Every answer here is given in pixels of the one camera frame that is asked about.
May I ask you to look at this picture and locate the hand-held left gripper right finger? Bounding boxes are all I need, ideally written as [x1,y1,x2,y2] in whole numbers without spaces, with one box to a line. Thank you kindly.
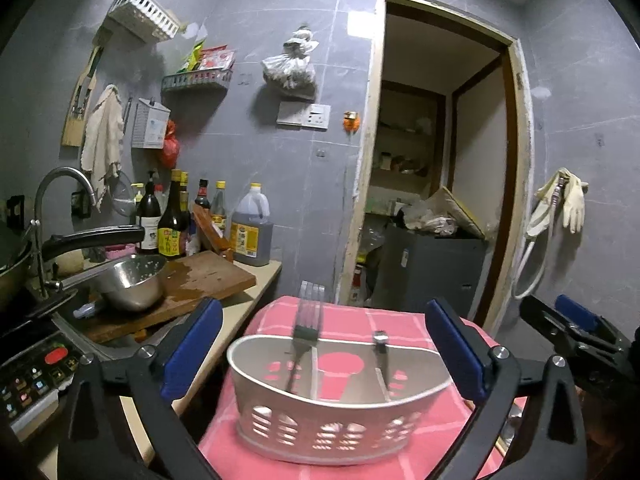
[424,297,587,480]

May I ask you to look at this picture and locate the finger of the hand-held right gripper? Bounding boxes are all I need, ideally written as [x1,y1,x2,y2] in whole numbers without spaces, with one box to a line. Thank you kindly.
[555,294,631,346]
[519,296,618,361]

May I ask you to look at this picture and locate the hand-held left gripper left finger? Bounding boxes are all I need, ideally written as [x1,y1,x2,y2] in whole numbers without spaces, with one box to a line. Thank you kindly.
[57,297,224,480]

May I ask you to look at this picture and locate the white plastic utensil caddy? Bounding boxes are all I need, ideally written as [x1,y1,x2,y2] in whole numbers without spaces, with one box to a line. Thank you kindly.
[226,335,468,465]

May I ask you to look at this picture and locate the wooden cutting board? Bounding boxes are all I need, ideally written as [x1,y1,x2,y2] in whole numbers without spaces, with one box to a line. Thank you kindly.
[82,250,257,345]

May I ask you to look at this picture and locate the grey cabinet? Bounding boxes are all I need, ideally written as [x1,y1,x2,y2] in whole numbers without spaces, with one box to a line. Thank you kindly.
[372,222,488,318]

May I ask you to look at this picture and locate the pink checked cloth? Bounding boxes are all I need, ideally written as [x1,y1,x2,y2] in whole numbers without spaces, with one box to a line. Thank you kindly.
[197,296,531,480]

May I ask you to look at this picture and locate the steel bowl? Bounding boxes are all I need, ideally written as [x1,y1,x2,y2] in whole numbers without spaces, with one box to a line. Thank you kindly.
[95,254,168,312]

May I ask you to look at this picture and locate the cream rubber gloves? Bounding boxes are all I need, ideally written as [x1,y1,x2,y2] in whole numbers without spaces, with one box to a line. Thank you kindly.
[525,167,590,236]

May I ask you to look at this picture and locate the steel fork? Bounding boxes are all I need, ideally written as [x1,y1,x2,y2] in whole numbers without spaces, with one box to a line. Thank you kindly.
[285,284,326,393]

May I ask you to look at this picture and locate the brown wooden block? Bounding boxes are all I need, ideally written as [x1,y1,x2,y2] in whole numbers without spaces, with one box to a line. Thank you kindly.
[192,205,235,261]

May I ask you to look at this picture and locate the dark bottle yellow label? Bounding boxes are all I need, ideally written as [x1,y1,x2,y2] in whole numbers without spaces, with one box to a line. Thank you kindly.
[158,170,189,260]

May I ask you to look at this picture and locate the large dark oil jug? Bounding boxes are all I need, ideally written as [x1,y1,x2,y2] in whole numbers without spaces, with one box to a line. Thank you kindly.
[230,183,275,267]

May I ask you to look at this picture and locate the flat cardboard sheet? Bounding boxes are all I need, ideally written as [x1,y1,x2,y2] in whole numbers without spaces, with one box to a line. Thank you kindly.
[440,186,493,240]

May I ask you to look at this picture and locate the crumpled plastic bag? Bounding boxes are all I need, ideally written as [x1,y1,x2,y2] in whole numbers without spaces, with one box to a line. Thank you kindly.
[402,195,458,236]

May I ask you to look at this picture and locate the dark bottle white label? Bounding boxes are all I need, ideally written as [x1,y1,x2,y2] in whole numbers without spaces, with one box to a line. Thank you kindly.
[136,172,162,253]

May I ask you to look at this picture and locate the clear bottle yellow cap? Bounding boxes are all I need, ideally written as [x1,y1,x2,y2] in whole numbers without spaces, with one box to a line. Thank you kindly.
[211,181,228,241]

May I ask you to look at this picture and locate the induction cooker panel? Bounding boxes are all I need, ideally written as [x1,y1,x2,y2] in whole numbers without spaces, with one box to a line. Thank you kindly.
[0,330,83,441]

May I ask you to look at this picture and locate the red plastic bag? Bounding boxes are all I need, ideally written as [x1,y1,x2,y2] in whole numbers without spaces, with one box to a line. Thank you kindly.
[160,121,181,170]

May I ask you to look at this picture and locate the steel faucet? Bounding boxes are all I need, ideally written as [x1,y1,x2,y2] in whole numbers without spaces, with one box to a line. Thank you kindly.
[31,167,96,301]

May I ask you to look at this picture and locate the white hanging towel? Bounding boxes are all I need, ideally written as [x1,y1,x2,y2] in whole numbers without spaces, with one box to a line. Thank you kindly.
[81,85,125,213]

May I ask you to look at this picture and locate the hanging wooden board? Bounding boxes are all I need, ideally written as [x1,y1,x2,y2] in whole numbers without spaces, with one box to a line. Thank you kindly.
[61,42,108,148]

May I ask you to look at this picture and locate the green seasoning packet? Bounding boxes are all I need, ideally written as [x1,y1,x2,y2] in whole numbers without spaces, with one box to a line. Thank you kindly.
[177,40,208,72]

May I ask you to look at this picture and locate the red seasoning packet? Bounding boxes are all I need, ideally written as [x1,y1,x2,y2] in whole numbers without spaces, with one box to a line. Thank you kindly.
[200,46,236,72]

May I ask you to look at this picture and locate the clear hanging plastic bag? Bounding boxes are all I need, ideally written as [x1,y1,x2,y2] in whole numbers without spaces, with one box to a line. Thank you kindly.
[261,25,321,93]

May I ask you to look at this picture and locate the white hose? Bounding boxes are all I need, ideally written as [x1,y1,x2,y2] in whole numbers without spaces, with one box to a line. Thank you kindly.
[514,170,568,301]

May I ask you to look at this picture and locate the steel utensil handle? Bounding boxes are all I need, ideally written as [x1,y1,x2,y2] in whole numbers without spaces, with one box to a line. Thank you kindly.
[372,331,392,386]

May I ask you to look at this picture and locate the black-handled wok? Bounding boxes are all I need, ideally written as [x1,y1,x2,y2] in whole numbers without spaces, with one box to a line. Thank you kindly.
[0,225,146,311]

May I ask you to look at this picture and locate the wooden door frame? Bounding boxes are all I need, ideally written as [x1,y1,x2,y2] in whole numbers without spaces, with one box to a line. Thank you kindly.
[334,0,536,331]

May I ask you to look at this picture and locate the grey wall box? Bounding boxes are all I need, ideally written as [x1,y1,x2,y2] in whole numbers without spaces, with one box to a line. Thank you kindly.
[131,97,171,150]

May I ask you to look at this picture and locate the white wall socket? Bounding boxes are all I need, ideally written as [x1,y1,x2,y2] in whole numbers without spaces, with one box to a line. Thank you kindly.
[276,101,332,131]

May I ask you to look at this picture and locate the grey wall rack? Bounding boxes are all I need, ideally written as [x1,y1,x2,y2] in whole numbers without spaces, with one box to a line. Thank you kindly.
[161,67,235,93]

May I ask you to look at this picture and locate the white wall basket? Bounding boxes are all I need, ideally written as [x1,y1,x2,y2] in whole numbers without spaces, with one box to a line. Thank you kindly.
[107,0,181,43]

